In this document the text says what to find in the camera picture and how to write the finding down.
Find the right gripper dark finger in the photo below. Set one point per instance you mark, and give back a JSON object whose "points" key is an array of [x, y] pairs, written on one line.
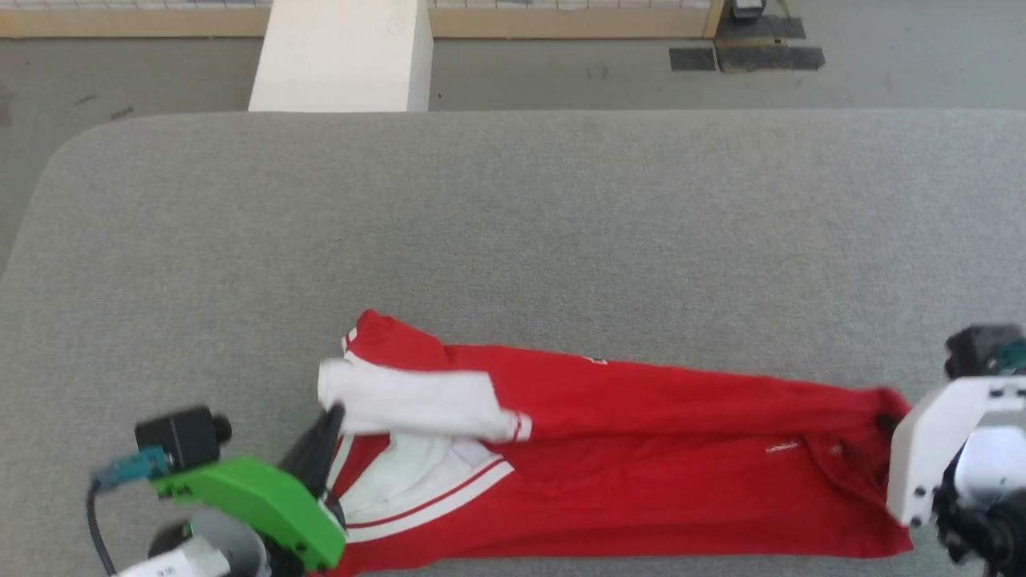
{"points": [[888, 422]]}

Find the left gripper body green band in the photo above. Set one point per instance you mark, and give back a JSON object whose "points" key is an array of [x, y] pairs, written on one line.
{"points": [[256, 501]]}

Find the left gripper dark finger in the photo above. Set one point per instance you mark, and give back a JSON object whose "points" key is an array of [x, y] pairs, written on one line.
{"points": [[314, 453]]}

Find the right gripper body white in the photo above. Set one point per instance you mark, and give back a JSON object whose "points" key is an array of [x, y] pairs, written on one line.
{"points": [[934, 449]]}

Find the red white garment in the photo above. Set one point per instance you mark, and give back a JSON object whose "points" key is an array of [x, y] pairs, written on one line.
{"points": [[641, 465]]}

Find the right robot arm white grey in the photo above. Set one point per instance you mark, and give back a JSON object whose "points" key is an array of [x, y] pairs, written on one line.
{"points": [[990, 497]]}

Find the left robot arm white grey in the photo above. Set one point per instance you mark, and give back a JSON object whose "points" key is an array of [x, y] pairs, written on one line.
{"points": [[200, 553]]}

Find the long black floor mat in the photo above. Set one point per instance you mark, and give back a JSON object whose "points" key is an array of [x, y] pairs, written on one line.
{"points": [[769, 58]]}

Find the white rectangular block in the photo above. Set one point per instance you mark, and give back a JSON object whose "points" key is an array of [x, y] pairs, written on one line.
{"points": [[341, 56]]}

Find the small black floor mat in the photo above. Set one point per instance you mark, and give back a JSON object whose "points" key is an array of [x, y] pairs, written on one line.
{"points": [[692, 59]]}

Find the black floor plate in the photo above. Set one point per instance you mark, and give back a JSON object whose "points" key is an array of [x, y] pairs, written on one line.
{"points": [[761, 28]]}

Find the left wrist camera black teal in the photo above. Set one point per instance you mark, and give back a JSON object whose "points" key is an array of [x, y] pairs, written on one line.
{"points": [[180, 441]]}

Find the wrist camera black teal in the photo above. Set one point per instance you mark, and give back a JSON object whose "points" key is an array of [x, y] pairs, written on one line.
{"points": [[180, 441], [982, 351]]}

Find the right wrist camera black teal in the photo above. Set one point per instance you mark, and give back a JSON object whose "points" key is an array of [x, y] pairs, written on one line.
{"points": [[982, 351]]}

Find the grey metal post base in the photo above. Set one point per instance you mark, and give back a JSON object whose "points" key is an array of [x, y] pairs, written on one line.
{"points": [[749, 8]]}

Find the wooden frame mesh fence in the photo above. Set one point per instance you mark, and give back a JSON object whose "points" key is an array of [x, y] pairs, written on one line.
{"points": [[561, 22]]}

